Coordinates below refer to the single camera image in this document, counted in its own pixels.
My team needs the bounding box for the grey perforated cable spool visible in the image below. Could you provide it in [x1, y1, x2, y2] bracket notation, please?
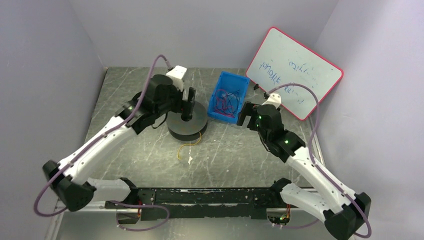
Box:
[165, 100, 208, 142]

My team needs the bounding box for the blue plastic bin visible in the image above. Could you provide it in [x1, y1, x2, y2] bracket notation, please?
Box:
[207, 71, 250, 124]

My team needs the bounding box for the yellow cable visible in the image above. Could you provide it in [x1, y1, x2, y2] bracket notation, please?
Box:
[176, 131, 204, 162]

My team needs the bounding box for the red cable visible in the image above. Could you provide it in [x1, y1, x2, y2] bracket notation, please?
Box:
[213, 88, 244, 118]

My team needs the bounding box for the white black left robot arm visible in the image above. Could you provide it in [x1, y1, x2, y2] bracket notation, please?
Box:
[42, 74, 196, 212]

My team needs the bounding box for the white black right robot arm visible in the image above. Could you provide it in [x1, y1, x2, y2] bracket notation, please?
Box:
[236, 101, 372, 240]

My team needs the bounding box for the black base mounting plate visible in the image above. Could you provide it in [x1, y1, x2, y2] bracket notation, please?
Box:
[104, 187, 291, 224]

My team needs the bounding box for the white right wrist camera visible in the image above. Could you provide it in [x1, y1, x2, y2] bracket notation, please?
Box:
[262, 93, 281, 109]

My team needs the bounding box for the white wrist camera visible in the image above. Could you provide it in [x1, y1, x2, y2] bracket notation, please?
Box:
[262, 93, 281, 109]
[165, 65, 188, 92]

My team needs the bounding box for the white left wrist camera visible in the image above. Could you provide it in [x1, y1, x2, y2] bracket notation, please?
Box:
[165, 65, 188, 92]

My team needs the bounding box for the white board red frame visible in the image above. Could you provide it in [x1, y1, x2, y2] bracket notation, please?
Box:
[246, 27, 344, 120]

